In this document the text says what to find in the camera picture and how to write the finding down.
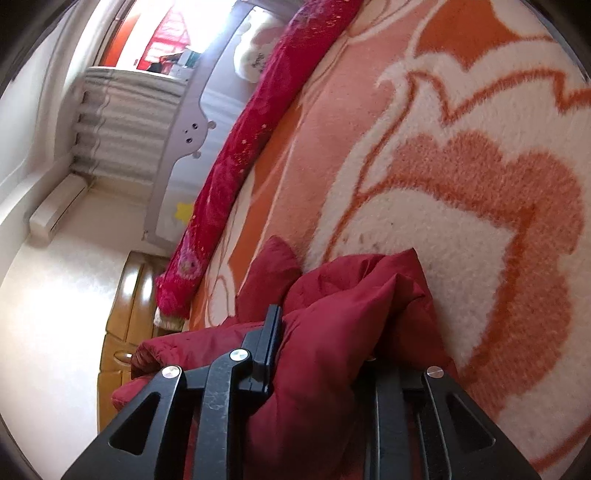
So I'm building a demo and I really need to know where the white air conditioner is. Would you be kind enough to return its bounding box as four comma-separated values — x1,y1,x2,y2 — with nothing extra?
29,173,90,241

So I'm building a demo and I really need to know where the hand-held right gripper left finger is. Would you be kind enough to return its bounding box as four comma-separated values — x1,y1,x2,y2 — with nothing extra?
60,305,283,480

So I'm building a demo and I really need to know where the orange and white blanket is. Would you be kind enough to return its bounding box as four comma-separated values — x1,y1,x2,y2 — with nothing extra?
185,0,587,476

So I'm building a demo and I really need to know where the grey bed rail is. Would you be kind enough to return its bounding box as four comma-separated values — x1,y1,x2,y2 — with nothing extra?
142,0,259,245

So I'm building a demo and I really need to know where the red sequined quilt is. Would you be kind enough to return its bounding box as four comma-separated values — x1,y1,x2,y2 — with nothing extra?
156,0,363,320

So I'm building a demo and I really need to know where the small floral pillow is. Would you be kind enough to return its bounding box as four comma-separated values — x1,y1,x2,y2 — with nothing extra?
154,307,185,332

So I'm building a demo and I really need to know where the red quilted jacket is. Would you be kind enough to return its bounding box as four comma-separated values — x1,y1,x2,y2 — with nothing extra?
112,235,462,480

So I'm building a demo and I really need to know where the striped curtain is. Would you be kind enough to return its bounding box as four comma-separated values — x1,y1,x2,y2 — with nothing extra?
71,66,190,197

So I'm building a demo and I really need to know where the white printed cushion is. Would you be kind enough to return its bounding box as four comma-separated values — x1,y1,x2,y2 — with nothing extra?
233,9,278,84

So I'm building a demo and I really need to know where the window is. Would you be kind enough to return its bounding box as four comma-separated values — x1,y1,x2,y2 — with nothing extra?
99,0,208,75

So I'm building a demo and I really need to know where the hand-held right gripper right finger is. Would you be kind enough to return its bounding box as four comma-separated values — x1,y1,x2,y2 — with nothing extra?
365,355,542,480

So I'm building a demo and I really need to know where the wooden headboard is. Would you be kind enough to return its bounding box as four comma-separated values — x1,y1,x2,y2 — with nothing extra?
98,250,171,432

